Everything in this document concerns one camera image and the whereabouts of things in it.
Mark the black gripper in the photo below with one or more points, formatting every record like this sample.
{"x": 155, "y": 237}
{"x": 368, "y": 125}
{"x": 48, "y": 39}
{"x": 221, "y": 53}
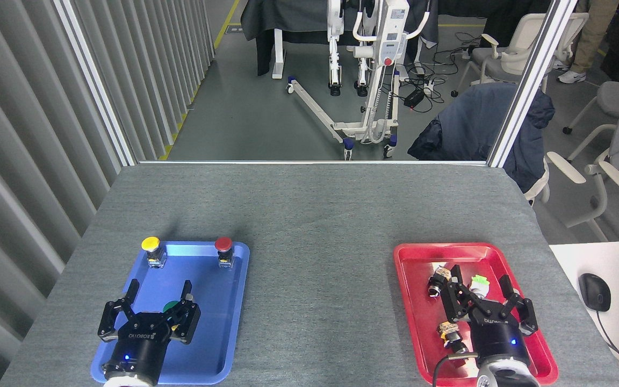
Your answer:
{"x": 497, "y": 338}
{"x": 140, "y": 346}

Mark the green push button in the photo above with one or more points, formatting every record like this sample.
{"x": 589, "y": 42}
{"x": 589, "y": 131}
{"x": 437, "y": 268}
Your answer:
{"x": 170, "y": 307}

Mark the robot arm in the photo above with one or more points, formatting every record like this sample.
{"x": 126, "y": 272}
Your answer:
{"x": 505, "y": 375}

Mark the yellow push button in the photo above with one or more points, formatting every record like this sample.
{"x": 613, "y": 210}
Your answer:
{"x": 151, "y": 244}

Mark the red push button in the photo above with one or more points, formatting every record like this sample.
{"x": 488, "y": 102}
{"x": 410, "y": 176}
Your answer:
{"x": 224, "y": 245}

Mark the blue plastic tray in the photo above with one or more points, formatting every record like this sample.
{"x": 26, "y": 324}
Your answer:
{"x": 218, "y": 322}

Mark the red plastic tray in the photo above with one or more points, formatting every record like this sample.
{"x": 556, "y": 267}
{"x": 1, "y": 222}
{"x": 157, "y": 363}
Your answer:
{"x": 417, "y": 322}

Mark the black computer mouse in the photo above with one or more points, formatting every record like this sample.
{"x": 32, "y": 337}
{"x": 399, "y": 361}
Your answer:
{"x": 594, "y": 293}

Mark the white chair under jacket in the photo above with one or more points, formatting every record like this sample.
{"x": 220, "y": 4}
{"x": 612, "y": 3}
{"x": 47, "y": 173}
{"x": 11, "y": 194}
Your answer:
{"x": 539, "y": 188}

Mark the dark blue jacket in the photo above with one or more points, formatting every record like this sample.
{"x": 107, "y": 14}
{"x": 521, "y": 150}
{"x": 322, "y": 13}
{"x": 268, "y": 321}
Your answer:
{"x": 470, "y": 123}

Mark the black power adapter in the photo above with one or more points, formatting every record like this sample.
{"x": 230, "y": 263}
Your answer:
{"x": 414, "y": 98}

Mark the white wheeled stand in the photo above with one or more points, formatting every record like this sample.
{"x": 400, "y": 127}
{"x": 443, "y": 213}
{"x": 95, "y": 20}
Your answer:
{"x": 374, "y": 107}

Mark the white hanging robot leg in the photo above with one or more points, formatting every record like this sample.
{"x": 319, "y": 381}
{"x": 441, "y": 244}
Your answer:
{"x": 362, "y": 72}
{"x": 334, "y": 48}

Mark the person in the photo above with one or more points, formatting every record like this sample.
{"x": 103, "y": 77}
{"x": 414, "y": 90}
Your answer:
{"x": 591, "y": 37}

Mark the black table cloth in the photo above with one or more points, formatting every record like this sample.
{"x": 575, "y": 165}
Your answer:
{"x": 288, "y": 16}

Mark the white green-capped switch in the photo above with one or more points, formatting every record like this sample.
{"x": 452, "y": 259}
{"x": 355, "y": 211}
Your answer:
{"x": 480, "y": 284}

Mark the black yellow-labelled selector switch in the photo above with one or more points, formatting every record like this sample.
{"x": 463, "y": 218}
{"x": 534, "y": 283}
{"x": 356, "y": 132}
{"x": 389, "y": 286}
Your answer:
{"x": 438, "y": 279}
{"x": 451, "y": 334}

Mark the silver horizontal rail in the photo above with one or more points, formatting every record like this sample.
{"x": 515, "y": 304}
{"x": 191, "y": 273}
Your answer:
{"x": 309, "y": 162}

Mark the silver aluminium post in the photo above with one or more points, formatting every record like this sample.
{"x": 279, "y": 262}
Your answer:
{"x": 97, "y": 86}
{"x": 530, "y": 80}

